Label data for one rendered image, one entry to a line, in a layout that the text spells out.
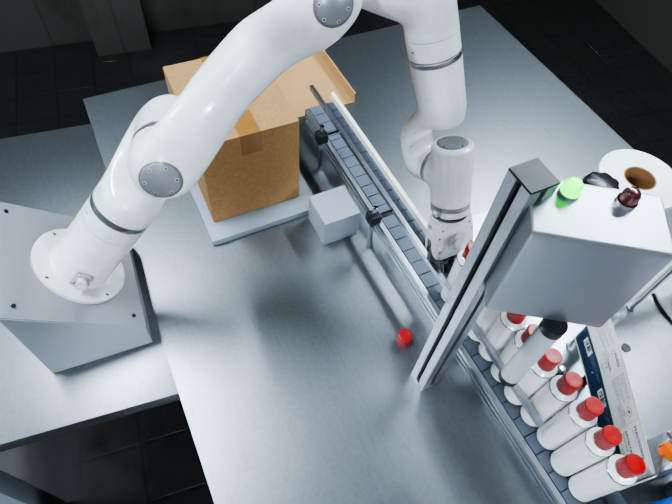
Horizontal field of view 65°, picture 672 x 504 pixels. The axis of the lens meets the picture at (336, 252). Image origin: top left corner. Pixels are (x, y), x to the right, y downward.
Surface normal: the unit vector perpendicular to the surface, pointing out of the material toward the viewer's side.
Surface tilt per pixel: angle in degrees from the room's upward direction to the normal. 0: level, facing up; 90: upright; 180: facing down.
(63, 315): 41
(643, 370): 0
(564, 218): 0
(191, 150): 63
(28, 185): 0
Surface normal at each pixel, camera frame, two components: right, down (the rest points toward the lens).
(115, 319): 0.65, -0.61
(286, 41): -0.36, 0.86
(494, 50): 0.06, -0.56
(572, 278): -0.16, 0.81
